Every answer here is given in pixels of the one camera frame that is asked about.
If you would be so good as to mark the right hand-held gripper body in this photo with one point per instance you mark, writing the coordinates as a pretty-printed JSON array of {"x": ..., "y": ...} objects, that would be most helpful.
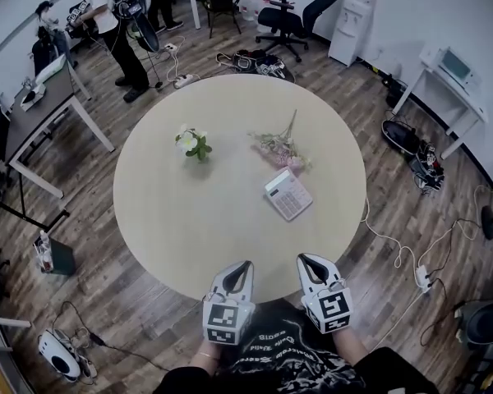
[{"x": 330, "y": 308}]

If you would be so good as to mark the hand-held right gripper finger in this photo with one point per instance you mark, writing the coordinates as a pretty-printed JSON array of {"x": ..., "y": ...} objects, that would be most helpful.
[{"x": 303, "y": 273}]

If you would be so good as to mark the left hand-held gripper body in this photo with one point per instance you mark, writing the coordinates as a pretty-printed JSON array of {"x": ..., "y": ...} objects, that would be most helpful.
[{"x": 226, "y": 318}]

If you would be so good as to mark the white pink calculator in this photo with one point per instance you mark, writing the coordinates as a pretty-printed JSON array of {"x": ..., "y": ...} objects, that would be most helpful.
[{"x": 289, "y": 197}]

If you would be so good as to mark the person's left forearm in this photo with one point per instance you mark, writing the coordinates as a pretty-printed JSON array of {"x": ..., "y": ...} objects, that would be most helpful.
[{"x": 205, "y": 361}]

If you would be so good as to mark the person's right forearm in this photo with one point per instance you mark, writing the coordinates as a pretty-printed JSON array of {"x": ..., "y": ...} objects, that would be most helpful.
[{"x": 351, "y": 347}]

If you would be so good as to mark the person's black printed shirt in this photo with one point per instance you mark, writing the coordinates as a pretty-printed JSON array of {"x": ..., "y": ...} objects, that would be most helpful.
[{"x": 279, "y": 351}]

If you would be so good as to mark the pink dried flower bouquet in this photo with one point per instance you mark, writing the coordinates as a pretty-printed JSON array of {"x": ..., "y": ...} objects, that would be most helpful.
[{"x": 279, "y": 150}]

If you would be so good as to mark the white flower small plant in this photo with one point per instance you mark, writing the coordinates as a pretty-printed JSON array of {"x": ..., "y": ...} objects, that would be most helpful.
[{"x": 193, "y": 142}]

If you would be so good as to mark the black round seat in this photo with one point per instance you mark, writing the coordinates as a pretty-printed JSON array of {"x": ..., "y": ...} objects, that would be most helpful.
[{"x": 487, "y": 322}]

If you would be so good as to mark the black bag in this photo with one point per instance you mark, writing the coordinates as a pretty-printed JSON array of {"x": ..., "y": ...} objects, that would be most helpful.
[{"x": 398, "y": 138}]

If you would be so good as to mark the white rounded floor device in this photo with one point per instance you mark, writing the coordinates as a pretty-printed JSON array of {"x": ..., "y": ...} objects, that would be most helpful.
[{"x": 57, "y": 355}]

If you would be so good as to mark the black waste bin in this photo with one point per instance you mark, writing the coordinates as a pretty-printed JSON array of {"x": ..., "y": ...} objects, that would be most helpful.
[{"x": 61, "y": 257}]

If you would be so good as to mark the clear plastic bottle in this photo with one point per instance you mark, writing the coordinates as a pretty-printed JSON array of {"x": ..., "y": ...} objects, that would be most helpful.
[{"x": 44, "y": 238}]

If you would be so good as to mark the pile of bags and gear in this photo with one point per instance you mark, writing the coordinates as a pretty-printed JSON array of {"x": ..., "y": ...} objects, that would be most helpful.
[{"x": 250, "y": 62}]

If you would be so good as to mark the white side table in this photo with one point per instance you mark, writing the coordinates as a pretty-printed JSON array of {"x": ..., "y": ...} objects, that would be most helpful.
[{"x": 464, "y": 105}]

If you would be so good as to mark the small white power strip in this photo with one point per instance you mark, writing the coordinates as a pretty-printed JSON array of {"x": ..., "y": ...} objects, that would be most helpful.
[{"x": 171, "y": 47}]

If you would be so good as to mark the white water dispenser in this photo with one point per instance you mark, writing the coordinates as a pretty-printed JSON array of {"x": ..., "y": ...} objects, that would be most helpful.
[{"x": 349, "y": 27}]

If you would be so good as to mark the black office chair with armrests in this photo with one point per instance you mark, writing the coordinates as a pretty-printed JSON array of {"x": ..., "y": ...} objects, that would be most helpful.
[{"x": 279, "y": 21}]

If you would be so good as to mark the white box appliance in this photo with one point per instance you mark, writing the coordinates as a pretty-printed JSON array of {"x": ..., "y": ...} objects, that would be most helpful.
[{"x": 456, "y": 66}]

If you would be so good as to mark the dark desk white legs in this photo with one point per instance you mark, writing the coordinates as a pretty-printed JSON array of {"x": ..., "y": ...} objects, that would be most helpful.
[{"x": 41, "y": 109}]

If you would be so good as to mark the clear water jug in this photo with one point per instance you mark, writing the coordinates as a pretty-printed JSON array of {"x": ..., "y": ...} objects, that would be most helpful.
[{"x": 250, "y": 4}]

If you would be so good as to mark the black mesh chair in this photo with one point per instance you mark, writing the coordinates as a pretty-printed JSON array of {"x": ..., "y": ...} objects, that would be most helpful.
[{"x": 222, "y": 4}]

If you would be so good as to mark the white box with black item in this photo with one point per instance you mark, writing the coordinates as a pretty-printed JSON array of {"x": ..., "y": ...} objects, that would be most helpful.
[{"x": 33, "y": 97}]

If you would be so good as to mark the white flat package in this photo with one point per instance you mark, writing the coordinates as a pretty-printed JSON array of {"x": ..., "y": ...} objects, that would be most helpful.
[{"x": 49, "y": 70}]

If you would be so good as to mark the white shelf frame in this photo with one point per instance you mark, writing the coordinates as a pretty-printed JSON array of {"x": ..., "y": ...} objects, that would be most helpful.
[{"x": 8, "y": 322}]

